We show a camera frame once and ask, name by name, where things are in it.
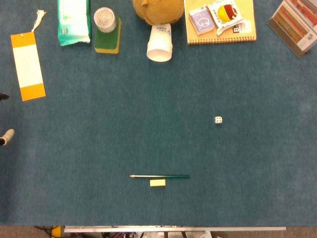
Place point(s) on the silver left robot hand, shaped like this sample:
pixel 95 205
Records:
pixel 7 136

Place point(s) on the white die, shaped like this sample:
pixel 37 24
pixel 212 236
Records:
pixel 218 120

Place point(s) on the brown paper bookmark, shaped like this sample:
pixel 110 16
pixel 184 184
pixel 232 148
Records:
pixel 27 65

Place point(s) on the green wet wipes pack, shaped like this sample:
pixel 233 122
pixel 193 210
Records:
pixel 73 22

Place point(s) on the green and yellow sponge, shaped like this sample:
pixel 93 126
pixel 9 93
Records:
pixel 108 40

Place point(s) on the clear jar of cotton swabs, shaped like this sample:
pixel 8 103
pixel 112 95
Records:
pixel 104 19

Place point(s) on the yellow eraser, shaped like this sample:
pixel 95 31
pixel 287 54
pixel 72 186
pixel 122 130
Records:
pixel 157 183

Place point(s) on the green pencil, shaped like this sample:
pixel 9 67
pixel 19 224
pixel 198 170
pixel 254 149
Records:
pixel 161 176

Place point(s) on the white paper cup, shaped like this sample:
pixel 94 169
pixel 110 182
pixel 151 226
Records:
pixel 159 43

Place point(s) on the brown capybara plush toy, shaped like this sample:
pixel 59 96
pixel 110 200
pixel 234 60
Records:
pixel 157 12

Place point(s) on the blue card deck box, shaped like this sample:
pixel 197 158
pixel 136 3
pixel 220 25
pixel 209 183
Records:
pixel 201 20

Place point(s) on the tan spiral notebook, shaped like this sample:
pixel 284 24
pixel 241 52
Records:
pixel 220 24

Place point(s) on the white snack packet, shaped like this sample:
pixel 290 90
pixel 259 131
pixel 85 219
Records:
pixel 226 17

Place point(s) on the photo calendar stand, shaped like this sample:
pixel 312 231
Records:
pixel 294 27

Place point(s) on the aluminium table frame rail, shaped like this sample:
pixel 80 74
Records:
pixel 173 229

